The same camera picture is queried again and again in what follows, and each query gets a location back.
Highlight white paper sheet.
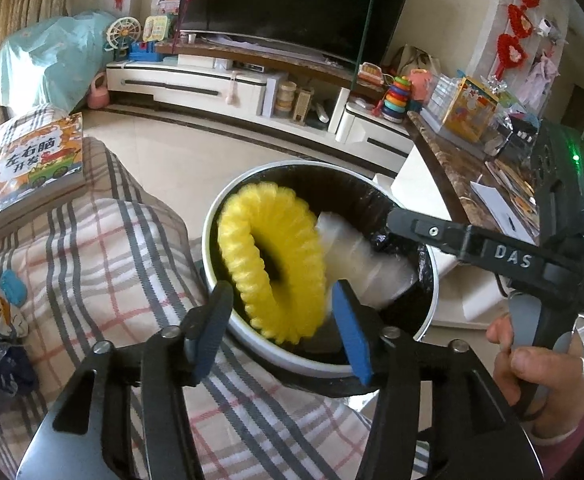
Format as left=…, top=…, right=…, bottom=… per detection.
left=472, top=180, right=540, bottom=246

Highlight thin green pole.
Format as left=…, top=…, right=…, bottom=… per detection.
left=354, top=0, right=383, bottom=101

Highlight colourful cardboard box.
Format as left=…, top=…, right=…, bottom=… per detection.
left=442, top=77, right=500, bottom=143

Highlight person's right hand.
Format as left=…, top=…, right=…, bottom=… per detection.
left=486, top=316, right=584, bottom=443

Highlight teal plastic cover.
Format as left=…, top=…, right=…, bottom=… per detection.
left=0, top=9, right=118, bottom=111

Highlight yellow foam fruit net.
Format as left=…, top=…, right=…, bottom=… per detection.
left=217, top=182, right=329, bottom=346

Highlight colourful children's book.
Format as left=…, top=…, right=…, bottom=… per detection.
left=0, top=112, right=90, bottom=241

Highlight person's right forearm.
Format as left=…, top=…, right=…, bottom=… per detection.
left=528, top=379, right=584, bottom=480

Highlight ferris wheel toy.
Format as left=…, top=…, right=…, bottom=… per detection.
left=104, top=16, right=143, bottom=61

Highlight thin pink pole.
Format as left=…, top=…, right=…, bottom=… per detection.
left=172, top=0, right=207, bottom=56

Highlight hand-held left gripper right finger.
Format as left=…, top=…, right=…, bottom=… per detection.
left=333, top=280, right=545, bottom=480

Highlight pink toy watering can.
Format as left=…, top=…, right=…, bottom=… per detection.
left=87, top=71, right=109, bottom=110

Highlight yellow toy phone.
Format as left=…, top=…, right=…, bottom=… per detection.
left=143, top=15, right=170, bottom=43

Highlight white TV cabinet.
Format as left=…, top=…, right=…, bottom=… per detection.
left=104, top=40, right=415, bottom=178

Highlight wooden slatted box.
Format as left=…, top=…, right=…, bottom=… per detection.
left=292, top=87, right=315, bottom=126

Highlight crumpled dark plastic wrapper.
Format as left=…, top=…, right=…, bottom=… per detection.
left=0, top=344, right=39, bottom=411

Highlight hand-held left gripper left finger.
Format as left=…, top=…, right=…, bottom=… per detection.
left=19, top=280, right=235, bottom=480

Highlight rainbow stacking rings toy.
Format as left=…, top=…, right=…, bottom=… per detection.
left=383, top=76, right=411, bottom=123

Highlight stacked round containers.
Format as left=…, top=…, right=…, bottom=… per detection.
left=274, top=80, right=297, bottom=118

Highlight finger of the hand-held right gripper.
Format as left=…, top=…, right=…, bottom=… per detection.
left=386, top=206, right=470, bottom=262

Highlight white round trash bin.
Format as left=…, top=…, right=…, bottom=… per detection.
left=199, top=160, right=440, bottom=396

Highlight toy cash register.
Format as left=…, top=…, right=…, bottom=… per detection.
left=359, top=61, right=385, bottom=93

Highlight clear plastic container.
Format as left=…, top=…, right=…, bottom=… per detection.
left=429, top=74, right=460, bottom=126

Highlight clear plastic wrapper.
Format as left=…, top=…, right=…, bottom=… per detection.
left=317, top=211, right=420, bottom=311

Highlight blue plastic toy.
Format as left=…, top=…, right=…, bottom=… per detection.
left=129, top=42, right=163, bottom=63

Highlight black flat television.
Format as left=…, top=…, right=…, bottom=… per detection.
left=178, top=0, right=417, bottom=68

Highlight red hanging decoration string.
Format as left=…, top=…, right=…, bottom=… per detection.
left=494, top=0, right=545, bottom=78

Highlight pink plastic toy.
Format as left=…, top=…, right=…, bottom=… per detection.
left=409, top=69, right=435, bottom=113

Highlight plaid tablecloth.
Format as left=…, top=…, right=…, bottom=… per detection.
left=0, top=105, right=433, bottom=480

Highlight brown marble sideboard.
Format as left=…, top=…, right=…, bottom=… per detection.
left=407, top=110, right=572, bottom=246

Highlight colourful wall chart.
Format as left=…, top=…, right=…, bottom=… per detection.
left=154, top=0, right=183, bottom=21

